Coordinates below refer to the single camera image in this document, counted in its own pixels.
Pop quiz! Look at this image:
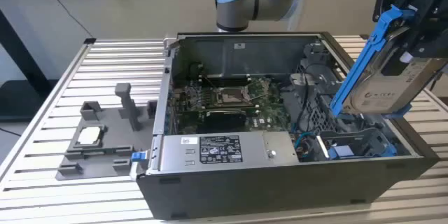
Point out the green motherboard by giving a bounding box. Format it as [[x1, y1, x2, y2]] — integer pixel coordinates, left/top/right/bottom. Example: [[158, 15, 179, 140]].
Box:
[[170, 77, 291, 134]]

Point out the black monitor stand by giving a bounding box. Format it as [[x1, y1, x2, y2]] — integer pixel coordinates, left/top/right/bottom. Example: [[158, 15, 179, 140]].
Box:
[[0, 8, 59, 123]]

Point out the black internal wire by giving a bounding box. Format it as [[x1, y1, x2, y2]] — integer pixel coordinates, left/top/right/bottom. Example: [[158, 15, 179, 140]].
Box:
[[299, 63, 338, 133]]

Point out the black open PC case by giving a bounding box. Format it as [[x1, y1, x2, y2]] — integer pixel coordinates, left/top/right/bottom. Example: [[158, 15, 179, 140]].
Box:
[[129, 31, 441, 221]]

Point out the blue internal wire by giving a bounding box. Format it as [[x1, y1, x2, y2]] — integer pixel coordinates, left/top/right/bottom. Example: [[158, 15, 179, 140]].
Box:
[[291, 130, 315, 154]]

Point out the green RAM stick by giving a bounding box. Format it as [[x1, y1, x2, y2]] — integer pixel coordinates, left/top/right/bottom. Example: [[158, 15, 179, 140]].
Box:
[[81, 149, 118, 156]]

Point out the CPU socket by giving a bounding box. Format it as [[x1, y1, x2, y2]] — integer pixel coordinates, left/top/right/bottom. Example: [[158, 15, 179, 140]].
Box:
[[215, 87, 251, 104]]

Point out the hard disk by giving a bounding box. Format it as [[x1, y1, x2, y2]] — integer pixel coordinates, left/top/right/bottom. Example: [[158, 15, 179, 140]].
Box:
[[329, 5, 448, 120]]

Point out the grey parts rack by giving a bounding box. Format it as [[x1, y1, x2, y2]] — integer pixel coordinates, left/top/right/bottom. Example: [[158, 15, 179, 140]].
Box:
[[54, 82, 158, 182]]

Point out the silver CPU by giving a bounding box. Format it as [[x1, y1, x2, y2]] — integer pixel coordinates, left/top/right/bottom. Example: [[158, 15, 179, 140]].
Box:
[[77, 127, 102, 146]]

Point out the grey disk bay cage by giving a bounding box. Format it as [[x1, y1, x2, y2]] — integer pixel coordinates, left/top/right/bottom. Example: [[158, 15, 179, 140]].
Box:
[[289, 42, 398, 162]]

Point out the silver power supply unit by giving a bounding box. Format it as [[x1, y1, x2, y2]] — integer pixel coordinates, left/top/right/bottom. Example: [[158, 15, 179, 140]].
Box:
[[157, 132, 298, 172]]

